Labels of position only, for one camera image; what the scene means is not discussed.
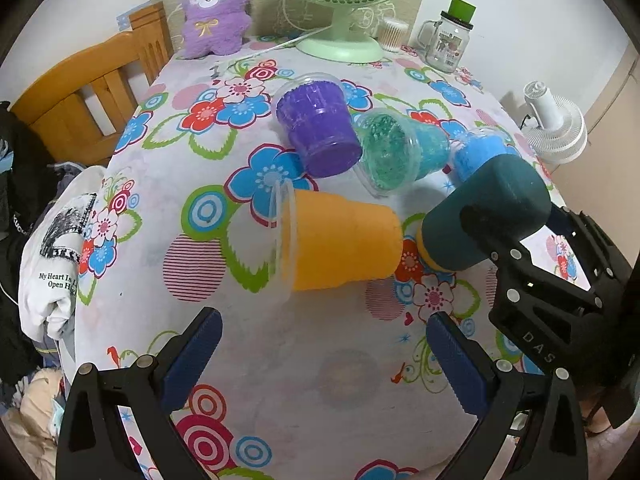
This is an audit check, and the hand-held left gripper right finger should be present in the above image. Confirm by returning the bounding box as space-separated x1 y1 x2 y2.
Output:
426 311 590 480

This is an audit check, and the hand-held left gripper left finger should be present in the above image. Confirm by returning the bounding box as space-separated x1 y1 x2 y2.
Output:
56 306 224 480

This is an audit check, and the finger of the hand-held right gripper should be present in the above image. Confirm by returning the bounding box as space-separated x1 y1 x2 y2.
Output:
549 206 637 312
459 203 603 317

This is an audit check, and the dark teal cup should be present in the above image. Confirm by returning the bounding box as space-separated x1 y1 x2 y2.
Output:
416 156 552 272

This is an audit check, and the light blue cup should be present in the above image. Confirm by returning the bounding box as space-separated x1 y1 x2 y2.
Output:
450 128 523 186

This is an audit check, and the teal glitter cup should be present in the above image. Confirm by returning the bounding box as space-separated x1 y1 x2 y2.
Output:
353 108 451 197

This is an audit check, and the orange cup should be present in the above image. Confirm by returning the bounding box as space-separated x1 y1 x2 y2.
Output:
269 180 404 303

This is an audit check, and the purple cup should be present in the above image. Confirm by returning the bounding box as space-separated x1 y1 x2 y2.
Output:
276 72 363 179

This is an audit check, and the floral tablecloth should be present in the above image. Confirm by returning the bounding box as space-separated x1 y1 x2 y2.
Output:
75 35 591 480

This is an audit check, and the small white fan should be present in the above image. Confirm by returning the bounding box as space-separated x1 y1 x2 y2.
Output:
520 80 589 165

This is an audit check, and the white printed shirt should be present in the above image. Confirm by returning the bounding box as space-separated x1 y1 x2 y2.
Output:
19 165 106 361

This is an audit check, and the beige cloth pile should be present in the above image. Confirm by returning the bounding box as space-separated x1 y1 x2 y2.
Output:
0 367 68 480

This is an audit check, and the glass jar mug green lid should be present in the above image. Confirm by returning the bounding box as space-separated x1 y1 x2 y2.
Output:
416 0 477 73

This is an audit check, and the cotton swab container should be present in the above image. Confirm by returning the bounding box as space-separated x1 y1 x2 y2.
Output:
376 16 410 53

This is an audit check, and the dark clothing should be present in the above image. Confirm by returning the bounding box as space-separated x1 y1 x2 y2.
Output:
0 102 86 386

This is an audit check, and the green desk fan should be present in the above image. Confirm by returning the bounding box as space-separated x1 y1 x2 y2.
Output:
265 0 433 64

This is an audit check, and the wooden chair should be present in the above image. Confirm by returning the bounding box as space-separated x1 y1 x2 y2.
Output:
10 1 174 167

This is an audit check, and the purple plush toy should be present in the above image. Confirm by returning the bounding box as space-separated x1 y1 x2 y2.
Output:
180 0 254 59

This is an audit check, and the white fan cable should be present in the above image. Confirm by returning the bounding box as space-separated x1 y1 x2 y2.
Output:
220 30 326 66

